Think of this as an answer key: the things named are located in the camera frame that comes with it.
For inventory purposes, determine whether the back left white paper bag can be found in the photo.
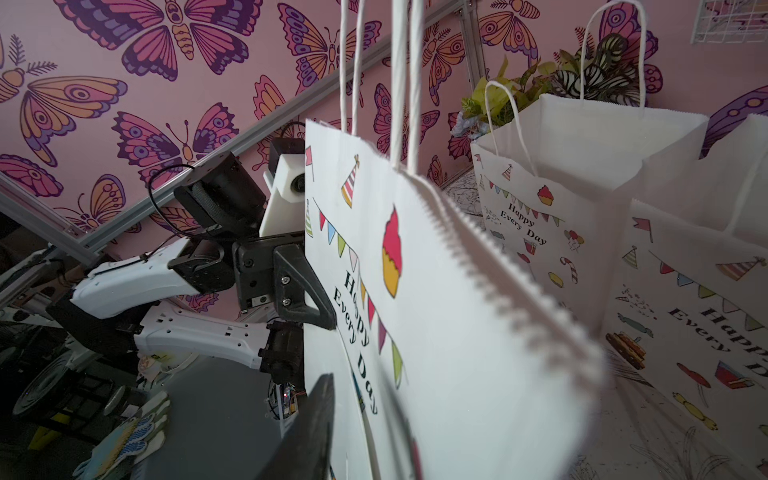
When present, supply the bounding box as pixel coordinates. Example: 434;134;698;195
470;0;710;334

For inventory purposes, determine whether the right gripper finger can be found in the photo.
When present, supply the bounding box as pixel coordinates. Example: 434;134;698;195
256;374;335;480

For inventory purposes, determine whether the potted green leafy plant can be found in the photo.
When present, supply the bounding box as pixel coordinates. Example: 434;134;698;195
449;33;640;141

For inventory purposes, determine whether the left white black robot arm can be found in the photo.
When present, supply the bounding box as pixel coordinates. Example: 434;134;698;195
47;141;337;383

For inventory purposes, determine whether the white wire wall basket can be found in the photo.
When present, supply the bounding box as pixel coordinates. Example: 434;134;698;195
691;0;768;44

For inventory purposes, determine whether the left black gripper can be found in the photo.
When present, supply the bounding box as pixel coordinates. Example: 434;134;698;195
232;233;337;330

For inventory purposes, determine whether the white paper gift bag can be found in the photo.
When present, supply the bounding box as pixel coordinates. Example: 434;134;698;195
305;1;606;479

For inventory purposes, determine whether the back right white paper bag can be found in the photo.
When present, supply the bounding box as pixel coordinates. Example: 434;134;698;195
602;115;767;479

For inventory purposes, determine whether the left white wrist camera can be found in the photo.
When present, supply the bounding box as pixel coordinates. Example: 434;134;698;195
259;138;305;237

